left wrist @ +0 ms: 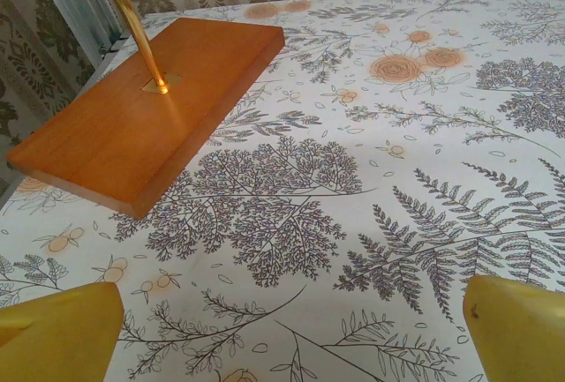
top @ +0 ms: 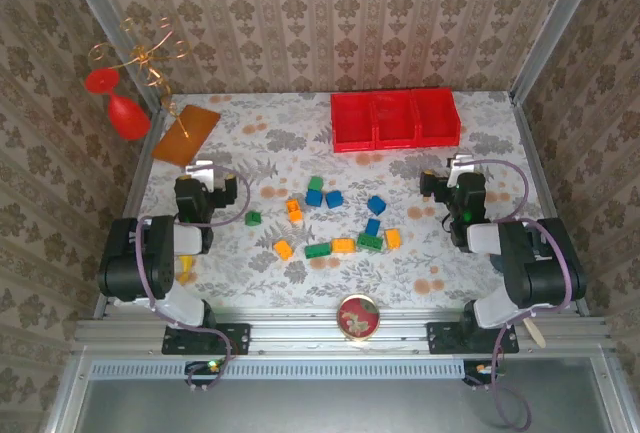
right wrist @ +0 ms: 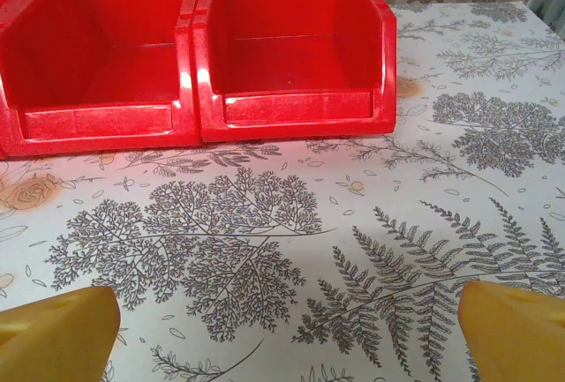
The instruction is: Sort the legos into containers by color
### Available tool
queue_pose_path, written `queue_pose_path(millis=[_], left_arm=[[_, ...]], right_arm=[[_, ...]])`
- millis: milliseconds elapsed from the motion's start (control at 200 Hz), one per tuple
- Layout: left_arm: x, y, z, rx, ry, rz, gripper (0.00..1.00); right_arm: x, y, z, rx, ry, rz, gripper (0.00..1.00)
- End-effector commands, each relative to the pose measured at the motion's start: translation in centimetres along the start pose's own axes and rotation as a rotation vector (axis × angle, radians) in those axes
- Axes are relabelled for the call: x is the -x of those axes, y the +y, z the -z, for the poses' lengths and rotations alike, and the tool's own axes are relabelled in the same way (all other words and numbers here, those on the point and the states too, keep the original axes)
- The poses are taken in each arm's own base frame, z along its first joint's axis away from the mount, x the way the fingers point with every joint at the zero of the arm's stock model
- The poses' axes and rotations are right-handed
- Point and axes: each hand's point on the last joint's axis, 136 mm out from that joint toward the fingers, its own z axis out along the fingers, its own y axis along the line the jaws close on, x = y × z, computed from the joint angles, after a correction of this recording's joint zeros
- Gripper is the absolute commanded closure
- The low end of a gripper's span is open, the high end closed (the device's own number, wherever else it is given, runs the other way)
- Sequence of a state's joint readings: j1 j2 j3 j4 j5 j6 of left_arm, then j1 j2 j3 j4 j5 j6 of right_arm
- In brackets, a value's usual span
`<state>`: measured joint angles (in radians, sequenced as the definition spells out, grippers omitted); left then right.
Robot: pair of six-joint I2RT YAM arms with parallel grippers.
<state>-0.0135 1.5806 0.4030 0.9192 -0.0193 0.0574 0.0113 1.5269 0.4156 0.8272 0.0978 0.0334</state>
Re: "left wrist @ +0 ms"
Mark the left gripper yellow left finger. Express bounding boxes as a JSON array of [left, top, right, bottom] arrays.
[[0, 281, 125, 382]]

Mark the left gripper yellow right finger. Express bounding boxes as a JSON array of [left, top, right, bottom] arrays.
[[461, 274, 565, 382]]

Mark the orange wooden base board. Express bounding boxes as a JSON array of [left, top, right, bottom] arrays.
[[6, 18, 286, 220]]

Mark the floral patterned tablecloth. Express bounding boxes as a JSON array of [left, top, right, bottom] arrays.
[[0, 0, 565, 382]]

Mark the brass wire stand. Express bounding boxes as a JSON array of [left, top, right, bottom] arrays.
[[79, 0, 185, 94]]

